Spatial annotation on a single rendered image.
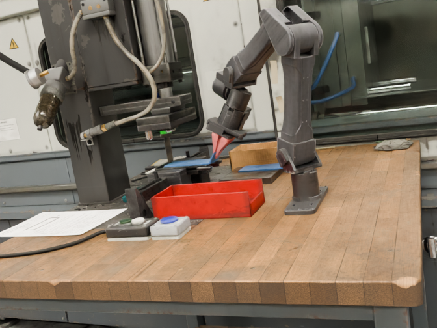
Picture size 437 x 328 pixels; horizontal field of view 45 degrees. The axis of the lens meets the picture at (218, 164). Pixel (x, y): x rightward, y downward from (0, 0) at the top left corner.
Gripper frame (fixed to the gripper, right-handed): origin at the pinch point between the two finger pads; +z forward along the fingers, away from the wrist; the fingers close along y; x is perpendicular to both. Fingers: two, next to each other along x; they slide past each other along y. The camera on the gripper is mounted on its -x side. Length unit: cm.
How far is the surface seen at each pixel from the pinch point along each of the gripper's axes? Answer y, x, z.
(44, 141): 99, -73, 54
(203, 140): 23, -62, 16
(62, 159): 86, -70, 56
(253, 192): -15.6, 12.7, 0.3
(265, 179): -14.5, -6.1, 1.7
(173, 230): -6.8, 37.3, 7.5
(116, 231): 5.5, 36.9, 14.6
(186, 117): 12.5, -2.2, -5.7
